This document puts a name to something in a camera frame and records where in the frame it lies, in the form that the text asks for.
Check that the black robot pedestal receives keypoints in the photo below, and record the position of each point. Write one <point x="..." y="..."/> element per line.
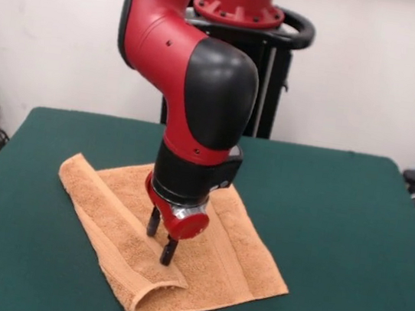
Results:
<point x="276" y="76"/>

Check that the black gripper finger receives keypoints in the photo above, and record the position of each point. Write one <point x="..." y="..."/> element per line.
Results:
<point x="168" y="252"/>
<point x="153" y="223"/>

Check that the tan terry towel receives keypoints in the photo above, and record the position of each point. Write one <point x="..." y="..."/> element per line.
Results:
<point x="236" y="252"/>

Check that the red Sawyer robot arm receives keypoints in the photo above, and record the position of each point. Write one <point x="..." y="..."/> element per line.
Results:
<point x="186" y="83"/>

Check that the dark green table cloth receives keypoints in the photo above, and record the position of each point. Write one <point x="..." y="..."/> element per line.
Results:
<point x="335" y="239"/>

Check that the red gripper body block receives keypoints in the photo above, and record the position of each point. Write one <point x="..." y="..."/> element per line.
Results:
<point x="186" y="224"/>

